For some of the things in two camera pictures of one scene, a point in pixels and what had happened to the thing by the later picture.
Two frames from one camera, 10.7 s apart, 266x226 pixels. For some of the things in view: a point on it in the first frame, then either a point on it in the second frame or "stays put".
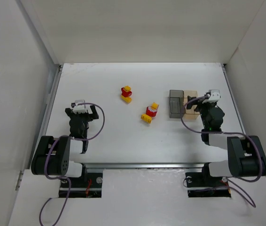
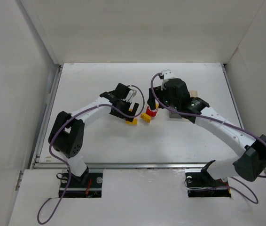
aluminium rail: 94,165 stays put
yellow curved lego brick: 146,118 stays put
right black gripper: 199,106 to 153,95
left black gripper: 81,115 to 128,111
